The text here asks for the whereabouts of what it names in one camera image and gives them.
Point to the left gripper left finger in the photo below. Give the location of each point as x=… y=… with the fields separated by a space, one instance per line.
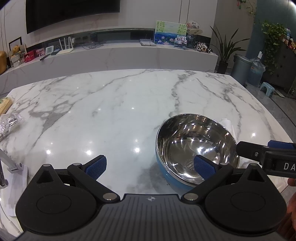
x=86 y=177

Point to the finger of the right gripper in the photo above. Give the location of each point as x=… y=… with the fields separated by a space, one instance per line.
x=251 y=151
x=281 y=145

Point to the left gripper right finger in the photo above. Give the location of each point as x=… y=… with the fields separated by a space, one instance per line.
x=213 y=175

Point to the white paper towel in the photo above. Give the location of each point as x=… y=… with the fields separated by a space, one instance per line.
x=241 y=163

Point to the blue steel bowl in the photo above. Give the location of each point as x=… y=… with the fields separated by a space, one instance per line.
x=184 y=136

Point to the small blue plastic stool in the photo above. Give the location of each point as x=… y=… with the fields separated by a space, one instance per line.
x=269 y=90

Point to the white phone stand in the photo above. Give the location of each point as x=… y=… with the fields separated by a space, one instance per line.
x=13 y=167

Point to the blue water jug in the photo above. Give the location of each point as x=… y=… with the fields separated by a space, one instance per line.
x=256 y=72

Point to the grey trash bin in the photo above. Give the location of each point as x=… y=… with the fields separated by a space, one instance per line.
x=241 y=68

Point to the clear plastic wrapped item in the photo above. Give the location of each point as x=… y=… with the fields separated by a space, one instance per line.
x=9 y=122

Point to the potted long-leaf plant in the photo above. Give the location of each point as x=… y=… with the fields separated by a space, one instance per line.
x=226 y=48

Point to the bamboo skewer pack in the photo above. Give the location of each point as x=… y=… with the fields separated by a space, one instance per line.
x=5 y=104

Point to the climbing green ivy plant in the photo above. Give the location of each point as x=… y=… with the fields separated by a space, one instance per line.
x=273 y=34

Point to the white marble tv console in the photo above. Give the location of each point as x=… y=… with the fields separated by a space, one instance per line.
x=110 y=56

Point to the white wifi router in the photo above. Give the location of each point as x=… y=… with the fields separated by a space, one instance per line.
x=65 y=47

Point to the white digital clock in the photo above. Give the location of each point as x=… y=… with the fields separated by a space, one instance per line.
x=49 y=50

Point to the red gift box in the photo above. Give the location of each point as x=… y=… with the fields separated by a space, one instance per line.
x=29 y=56

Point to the round decorated fan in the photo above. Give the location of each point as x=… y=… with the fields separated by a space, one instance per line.
x=193 y=28

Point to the golden gourd ornament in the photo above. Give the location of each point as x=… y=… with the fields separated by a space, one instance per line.
x=3 y=62

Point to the grey laptop on console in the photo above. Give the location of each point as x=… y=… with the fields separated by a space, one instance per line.
x=146 y=42

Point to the yellow plush toy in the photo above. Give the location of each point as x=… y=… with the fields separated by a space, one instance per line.
x=15 y=52

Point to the lotus pond painting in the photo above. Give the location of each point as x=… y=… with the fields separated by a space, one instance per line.
x=166 y=32

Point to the black framed picture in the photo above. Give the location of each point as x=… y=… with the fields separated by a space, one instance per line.
x=15 y=42

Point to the black wall television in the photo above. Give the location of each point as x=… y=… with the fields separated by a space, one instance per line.
x=42 y=13

